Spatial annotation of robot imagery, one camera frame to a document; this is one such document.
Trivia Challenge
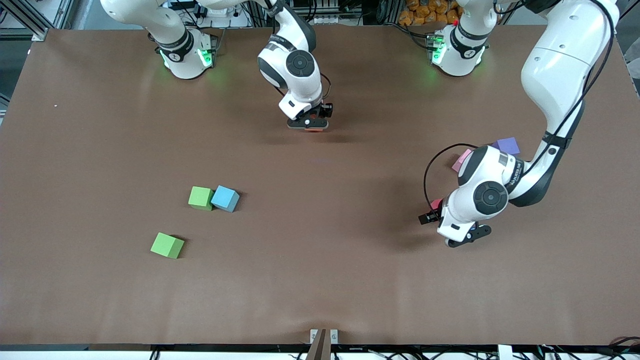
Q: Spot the orange foam block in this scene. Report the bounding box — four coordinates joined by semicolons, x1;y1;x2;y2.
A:
299;114;329;133

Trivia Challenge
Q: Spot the pink foam block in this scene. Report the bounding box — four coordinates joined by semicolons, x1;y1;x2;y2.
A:
451;148;474;174

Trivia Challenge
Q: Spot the green foam block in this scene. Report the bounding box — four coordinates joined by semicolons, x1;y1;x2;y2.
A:
150;232;185;260
188;186;215;211

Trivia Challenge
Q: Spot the grey equipment rack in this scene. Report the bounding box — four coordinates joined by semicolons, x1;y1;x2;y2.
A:
314;0;346;26

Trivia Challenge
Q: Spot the purple foam block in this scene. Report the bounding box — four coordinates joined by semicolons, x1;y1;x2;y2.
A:
491;137;521;157

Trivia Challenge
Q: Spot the large paper table cover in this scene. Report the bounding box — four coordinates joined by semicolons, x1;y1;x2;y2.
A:
0;24;640;346

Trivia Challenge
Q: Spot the blue foam block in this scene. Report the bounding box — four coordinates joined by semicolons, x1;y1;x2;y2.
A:
210;185;240;213

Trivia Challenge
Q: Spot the white power strip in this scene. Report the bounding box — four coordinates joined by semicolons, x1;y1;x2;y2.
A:
192;1;233;19

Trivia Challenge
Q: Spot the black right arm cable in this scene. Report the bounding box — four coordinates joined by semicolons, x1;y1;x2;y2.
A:
318;73;333;104

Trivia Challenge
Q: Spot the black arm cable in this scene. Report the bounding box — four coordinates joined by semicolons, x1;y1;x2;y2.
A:
423;143;480;211
318;73;333;104

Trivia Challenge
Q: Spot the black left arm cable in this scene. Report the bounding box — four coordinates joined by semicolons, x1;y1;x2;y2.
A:
423;143;480;211

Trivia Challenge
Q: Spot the black base cable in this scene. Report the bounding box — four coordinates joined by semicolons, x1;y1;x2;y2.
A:
397;22;436;50

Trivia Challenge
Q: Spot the metal mount bracket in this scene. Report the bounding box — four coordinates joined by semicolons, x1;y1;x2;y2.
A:
310;328;339;346

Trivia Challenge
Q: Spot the brown post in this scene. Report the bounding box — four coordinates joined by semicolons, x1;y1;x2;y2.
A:
305;329;332;360

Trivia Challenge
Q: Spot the black cable bundle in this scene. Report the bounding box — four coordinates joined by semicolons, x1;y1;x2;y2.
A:
607;336;640;358

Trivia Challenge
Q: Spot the aluminium frame profile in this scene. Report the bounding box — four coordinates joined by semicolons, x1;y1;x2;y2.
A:
0;0;76;42

